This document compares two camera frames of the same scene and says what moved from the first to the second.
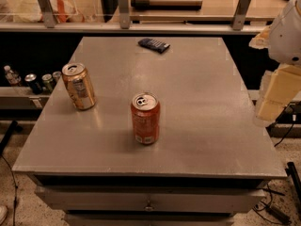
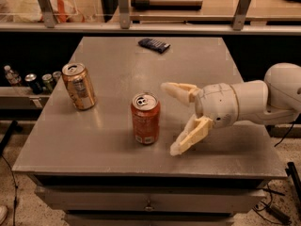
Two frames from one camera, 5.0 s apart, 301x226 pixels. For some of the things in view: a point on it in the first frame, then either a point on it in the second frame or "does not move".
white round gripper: [286, 39] -> [217, 105]
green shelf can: [47, 83] does not move
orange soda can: [146, 110] does not move
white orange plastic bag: [26, 8] does not move
